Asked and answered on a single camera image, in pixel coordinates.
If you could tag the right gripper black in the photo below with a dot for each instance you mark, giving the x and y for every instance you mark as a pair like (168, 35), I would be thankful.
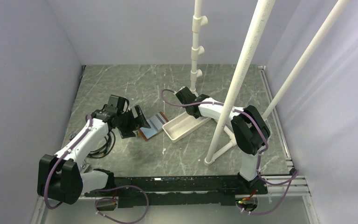
(196, 116)

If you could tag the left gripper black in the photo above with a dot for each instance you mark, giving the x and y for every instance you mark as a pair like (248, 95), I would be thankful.
(134, 126)

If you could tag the brown leather card holder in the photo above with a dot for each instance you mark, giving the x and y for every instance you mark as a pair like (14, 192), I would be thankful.
(148, 133)

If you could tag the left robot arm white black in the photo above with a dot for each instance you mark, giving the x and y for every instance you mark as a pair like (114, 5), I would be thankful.
(60, 176)

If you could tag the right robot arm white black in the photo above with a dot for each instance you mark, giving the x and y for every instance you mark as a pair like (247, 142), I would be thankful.
(250, 133)

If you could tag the white rectangular plastic tray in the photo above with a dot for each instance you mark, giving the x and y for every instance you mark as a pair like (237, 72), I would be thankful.
(183, 125)

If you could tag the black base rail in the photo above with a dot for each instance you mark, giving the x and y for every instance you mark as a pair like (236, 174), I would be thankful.
(176, 190)

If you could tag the white PVC pipe frame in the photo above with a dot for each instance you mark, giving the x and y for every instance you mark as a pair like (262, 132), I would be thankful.
(259, 19)

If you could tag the aluminium frame rail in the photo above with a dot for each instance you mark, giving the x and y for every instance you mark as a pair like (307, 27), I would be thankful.
(290, 183)

